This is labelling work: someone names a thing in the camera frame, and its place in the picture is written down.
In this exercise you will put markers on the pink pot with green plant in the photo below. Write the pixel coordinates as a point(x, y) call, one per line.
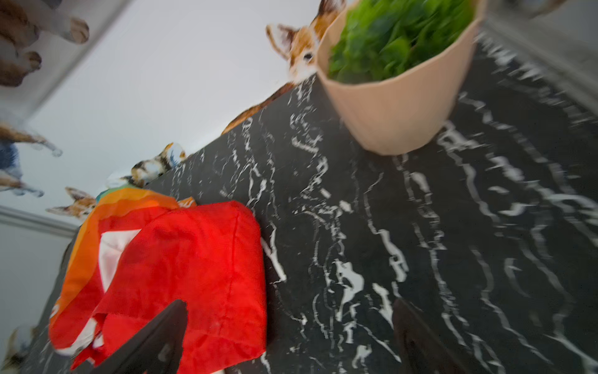
point(392, 69)

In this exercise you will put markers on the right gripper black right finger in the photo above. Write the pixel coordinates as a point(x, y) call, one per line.
point(420, 349)

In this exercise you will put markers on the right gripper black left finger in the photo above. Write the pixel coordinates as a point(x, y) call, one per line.
point(157, 348)

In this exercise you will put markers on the rainbow red hooded kids jacket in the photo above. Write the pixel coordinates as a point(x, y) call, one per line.
point(137, 252)

